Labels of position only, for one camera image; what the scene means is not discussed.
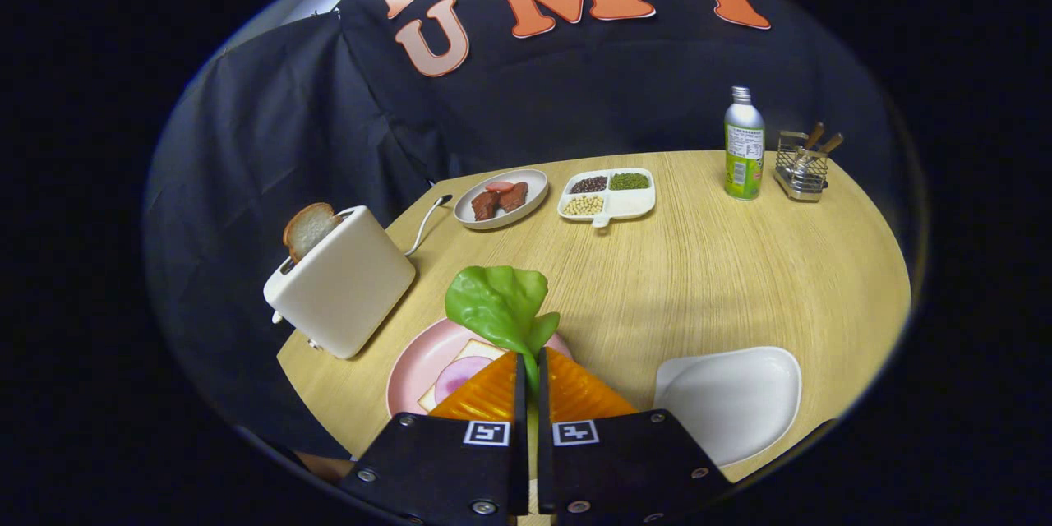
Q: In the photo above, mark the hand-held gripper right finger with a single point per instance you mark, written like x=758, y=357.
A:
x=616, y=468

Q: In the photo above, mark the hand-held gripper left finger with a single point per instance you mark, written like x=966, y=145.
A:
x=460, y=468

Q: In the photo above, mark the green lettuce leaf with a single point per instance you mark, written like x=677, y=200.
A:
x=497, y=304

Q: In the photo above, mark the toasted bread slice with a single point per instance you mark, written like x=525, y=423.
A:
x=308, y=230

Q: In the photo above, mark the pink ham slice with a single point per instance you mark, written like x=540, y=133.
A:
x=460, y=378

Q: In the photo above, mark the pink round plate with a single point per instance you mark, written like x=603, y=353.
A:
x=415, y=362

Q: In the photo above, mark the white bread slice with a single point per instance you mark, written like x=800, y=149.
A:
x=477, y=351

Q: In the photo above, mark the white curved plate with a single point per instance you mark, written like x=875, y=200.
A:
x=731, y=403

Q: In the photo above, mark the white toaster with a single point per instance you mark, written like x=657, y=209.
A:
x=345, y=288

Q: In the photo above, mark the brown meat piece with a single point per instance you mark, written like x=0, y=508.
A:
x=485, y=205
x=514, y=196

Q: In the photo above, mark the pile of yellow soybeans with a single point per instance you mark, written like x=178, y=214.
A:
x=583, y=205

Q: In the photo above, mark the white divided dish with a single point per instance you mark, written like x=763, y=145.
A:
x=633, y=203

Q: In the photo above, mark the pink sausage slice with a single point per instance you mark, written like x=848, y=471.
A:
x=500, y=186

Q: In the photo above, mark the pile of red beans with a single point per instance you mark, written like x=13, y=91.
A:
x=588, y=184

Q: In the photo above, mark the pile of green beans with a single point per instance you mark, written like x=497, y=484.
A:
x=629, y=181

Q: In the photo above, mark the grey oval plate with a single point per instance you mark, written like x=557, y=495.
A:
x=536, y=183

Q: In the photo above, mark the green labelled metal bottle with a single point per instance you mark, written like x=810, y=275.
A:
x=744, y=148

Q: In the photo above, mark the black backdrop cloth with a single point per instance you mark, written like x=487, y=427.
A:
x=246, y=181

